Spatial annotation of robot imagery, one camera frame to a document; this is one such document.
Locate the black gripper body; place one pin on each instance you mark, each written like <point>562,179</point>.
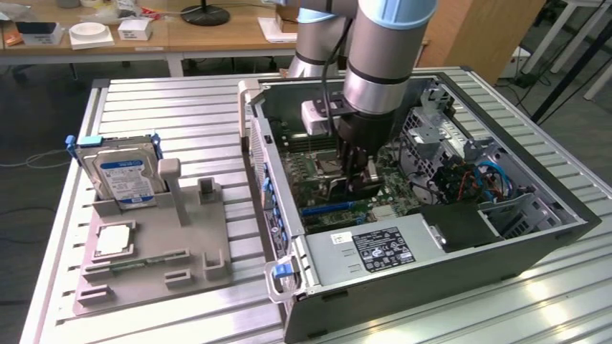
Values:
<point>366,129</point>

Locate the black graphics card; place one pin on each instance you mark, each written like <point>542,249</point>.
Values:
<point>336,190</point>

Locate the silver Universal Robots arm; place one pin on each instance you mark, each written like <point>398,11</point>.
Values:
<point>383,53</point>

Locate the green motherboard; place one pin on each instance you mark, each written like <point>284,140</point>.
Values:
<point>392,186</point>

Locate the CPU socket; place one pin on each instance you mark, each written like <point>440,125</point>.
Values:
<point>326,165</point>

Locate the metal drive cage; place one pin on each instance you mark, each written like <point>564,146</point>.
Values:
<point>426,143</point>

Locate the blue expansion slot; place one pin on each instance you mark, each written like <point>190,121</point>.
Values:
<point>327,208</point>

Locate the silver power supply unit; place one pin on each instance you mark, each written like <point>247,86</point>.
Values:
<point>326,258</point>

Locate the stack of white papers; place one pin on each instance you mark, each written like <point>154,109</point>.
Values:
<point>275,34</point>

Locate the blue case latch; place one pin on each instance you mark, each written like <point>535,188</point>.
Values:
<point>282,270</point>

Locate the metal disk bay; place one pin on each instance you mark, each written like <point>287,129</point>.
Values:
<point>522,215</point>

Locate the black open PC case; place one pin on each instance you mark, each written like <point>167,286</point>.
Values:
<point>430,286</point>

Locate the wooden cabinet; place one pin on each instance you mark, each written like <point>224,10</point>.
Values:
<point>478,36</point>

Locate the black power strip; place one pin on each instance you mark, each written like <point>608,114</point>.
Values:
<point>523,80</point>

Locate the brown cardboard box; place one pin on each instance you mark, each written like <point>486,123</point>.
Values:
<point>287,12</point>

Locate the wooden desk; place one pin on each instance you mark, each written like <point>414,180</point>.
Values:
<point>215,39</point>

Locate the black round lamp base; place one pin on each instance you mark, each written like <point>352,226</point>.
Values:
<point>206,18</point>

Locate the black slanted pole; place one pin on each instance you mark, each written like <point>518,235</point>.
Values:
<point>570,68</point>

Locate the grey parts rack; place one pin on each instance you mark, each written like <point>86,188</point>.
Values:
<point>152,233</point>

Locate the hard disk with blue caddy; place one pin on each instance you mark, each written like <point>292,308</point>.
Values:
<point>122,175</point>

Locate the white desk label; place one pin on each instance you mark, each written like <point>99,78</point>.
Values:
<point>148,48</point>

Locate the silver CPU chip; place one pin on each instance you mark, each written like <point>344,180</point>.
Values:
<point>114,241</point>

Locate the green RAM stick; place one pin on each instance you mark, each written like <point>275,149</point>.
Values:
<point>130,265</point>

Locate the small white box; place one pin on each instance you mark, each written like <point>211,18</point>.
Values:
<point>136,32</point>

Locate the clear plastic bag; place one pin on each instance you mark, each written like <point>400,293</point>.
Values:
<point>106,16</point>

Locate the white round container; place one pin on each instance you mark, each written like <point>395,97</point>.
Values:
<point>91,36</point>

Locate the grey cup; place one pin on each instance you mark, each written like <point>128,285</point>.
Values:
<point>68,3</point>

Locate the white box with black lid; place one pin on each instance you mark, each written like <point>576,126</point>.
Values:
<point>40,37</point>

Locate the orange item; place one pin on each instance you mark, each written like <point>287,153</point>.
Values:
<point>12,40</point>

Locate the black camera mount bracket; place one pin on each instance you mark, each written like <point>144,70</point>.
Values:
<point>342,102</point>

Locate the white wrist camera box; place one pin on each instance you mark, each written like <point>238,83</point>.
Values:
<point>315,120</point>

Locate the white desk frame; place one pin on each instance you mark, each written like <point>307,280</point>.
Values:
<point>595,86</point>

